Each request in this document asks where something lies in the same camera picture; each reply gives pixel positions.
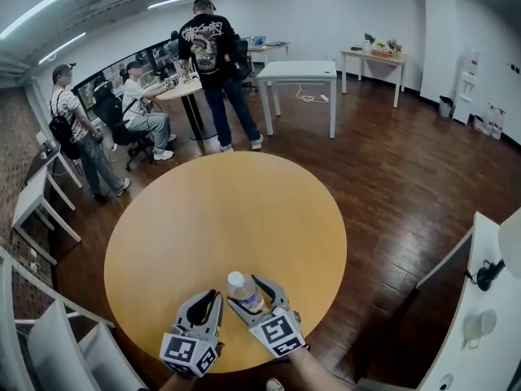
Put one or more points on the small white side table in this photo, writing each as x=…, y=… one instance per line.
x=32, y=202

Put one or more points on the white low table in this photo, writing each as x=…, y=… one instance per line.
x=504, y=340

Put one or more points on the white shelf unit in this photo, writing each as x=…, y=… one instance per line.
x=49, y=340

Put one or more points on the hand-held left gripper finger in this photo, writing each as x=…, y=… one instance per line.
x=187, y=312
x=213, y=314

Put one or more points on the water dispenser bottle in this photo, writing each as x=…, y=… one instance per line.
x=473, y=61

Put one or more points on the light wooden table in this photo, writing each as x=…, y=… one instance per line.
x=374, y=58

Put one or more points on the green potted plant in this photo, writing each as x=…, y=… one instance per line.
x=369, y=38

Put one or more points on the pink potted flowers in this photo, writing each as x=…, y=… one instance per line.
x=395, y=45

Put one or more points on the open laptop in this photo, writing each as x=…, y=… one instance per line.
x=259, y=41

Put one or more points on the person's white right shoe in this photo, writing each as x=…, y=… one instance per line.
x=274, y=384

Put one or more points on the person's right forearm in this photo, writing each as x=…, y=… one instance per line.
x=315, y=373

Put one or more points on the beige round table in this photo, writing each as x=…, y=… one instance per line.
x=181, y=90

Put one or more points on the round wooden table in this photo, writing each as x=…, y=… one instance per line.
x=224, y=218

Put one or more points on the wooden tray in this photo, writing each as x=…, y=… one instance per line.
x=379, y=53

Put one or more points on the white water dispenser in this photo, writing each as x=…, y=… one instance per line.
x=464, y=100

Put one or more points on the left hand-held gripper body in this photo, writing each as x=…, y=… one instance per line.
x=187, y=352

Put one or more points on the person's left forearm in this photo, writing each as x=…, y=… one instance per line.
x=177, y=384

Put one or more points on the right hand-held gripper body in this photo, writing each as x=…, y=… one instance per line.
x=278, y=334

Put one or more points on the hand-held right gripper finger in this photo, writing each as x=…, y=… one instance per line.
x=244, y=314
x=277, y=295

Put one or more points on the small white bin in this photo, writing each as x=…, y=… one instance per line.
x=478, y=122

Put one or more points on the clear plastic water bottle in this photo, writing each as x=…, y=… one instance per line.
x=244, y=291

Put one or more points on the black backpack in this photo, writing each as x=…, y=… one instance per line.
x=63, y=130

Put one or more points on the long ceiling light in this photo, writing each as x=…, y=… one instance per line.
x=61, y=48
x=169, y=2
x=49, y=2

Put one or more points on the grey trash bin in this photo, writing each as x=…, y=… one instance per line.
x=445, y=106

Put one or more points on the white ceramic mug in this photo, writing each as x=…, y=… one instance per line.
x=480, y=324

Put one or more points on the dark window panel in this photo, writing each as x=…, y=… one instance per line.
x=102, y=76

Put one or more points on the black wall switch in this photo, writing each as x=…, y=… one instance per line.
x=515, y=68

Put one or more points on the white rectangular desk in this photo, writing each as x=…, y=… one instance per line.
x=297, y=69

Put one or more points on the white desk with laptop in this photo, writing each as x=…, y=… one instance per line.
x=272, y=47

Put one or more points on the black office chair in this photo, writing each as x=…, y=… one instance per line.
x=243, y=63
x=110, y=112

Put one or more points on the white table lamp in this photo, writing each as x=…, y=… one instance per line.
x=513, y=242

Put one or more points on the clear water jug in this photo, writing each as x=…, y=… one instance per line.
x=498, y=124
x=487, y=120

